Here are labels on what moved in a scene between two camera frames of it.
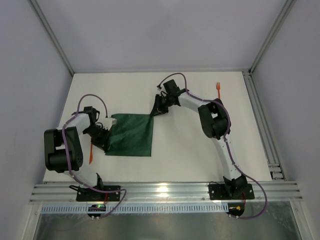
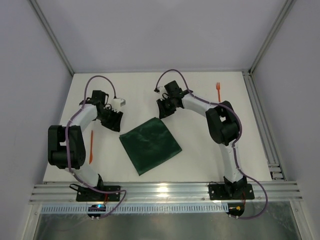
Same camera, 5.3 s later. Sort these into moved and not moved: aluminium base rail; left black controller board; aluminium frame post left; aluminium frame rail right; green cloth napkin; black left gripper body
Moved: green cloth napkin; black left gripper body
Not moved: left black controller board; aluminium base rail; aluminium frame rail right; aluminium frame post left
